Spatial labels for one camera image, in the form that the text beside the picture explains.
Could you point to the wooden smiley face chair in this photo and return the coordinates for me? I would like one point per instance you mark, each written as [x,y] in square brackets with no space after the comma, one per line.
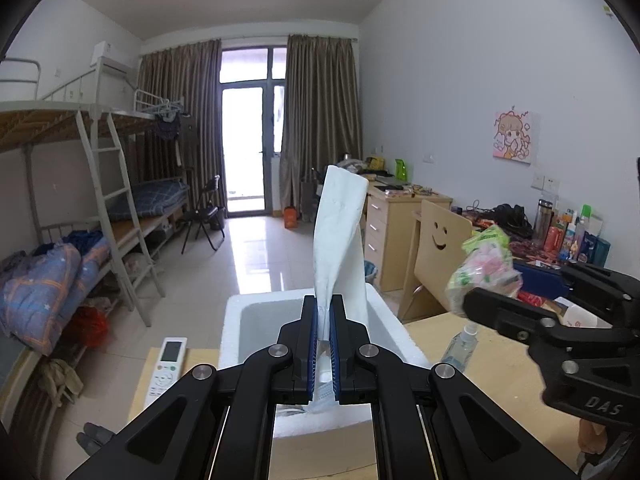
[440,260]

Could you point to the white metal bunk bed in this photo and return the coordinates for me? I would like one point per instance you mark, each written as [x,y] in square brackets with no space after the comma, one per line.
[45,125]
[142,122]

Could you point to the row of toiletry bottles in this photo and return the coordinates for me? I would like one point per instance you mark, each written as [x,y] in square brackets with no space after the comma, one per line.
[570,235]

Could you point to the beige cloth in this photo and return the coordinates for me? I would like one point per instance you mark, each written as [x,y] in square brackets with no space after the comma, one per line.
[60,382]

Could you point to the white air conditioner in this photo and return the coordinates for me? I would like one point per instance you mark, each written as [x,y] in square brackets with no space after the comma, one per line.
[112,57]

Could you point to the green wall hook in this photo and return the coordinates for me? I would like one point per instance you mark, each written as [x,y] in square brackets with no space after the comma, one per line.
[608,11]

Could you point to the dark hanging clothes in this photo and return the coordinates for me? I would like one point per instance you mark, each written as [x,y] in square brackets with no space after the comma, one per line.
[167,130]

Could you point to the black headphones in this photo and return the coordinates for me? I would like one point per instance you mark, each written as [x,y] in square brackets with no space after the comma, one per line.
[512,217]

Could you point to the brown curtain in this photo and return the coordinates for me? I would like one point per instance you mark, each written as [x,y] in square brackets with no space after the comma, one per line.
[180,110]
[320,100]

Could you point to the white remote control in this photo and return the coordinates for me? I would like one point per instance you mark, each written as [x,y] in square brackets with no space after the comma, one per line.
[167,365]

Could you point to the blue checked bedding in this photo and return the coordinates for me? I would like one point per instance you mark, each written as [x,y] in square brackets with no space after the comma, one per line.
[150,197]

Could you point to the wooden desk with drawers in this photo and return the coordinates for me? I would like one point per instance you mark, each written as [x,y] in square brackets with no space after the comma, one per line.
[385,230]

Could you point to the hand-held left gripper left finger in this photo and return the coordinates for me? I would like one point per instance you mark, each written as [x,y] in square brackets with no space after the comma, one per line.
[312,355]

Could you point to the green pink plastic packet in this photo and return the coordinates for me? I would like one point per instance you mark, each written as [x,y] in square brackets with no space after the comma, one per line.
[480,270]

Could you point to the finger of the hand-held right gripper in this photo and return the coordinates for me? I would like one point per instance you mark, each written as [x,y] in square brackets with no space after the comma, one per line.
[595,277]
[500,310]

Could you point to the white foam box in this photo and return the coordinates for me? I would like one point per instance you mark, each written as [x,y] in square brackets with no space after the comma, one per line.
[260,320]

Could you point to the red bag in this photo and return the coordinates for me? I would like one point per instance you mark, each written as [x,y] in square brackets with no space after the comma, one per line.
[90,327]

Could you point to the glass balcony door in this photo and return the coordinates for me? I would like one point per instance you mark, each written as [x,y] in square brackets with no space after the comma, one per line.
[245,150]

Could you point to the white metal bed ladder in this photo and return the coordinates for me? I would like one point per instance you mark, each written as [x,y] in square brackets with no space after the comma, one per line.
[117,191]

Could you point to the yellow box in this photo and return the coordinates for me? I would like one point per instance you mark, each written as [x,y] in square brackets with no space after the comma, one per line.
[375,163]

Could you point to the person's right hand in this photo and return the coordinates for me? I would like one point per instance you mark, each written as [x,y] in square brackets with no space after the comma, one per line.
[595,435]

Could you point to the grey slippers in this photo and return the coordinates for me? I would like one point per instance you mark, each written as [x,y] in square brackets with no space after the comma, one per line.
[95,437]

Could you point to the white wall socket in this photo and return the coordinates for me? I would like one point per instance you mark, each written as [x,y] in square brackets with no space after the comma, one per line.
[545,182]

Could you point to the pink cartoon wall poster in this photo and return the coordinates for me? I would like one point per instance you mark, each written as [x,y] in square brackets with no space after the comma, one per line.
[515,135]

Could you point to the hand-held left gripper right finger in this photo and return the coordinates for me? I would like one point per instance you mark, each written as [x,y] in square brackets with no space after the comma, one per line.
[336,355]

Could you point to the white tissue pack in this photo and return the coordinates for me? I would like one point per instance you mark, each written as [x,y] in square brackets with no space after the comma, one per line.
[340,240]

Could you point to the blue orange checked quilt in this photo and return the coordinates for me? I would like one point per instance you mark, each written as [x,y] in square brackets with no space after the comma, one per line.
[45,290]

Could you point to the blue waste bin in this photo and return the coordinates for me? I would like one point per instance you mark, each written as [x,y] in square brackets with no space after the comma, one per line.
[371,272]

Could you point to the clear blue spray bottle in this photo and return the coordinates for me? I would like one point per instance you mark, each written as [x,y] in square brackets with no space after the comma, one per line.
[460,352]

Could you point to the desk with patterned cover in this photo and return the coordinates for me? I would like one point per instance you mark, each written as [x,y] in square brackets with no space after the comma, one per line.
[537,252]

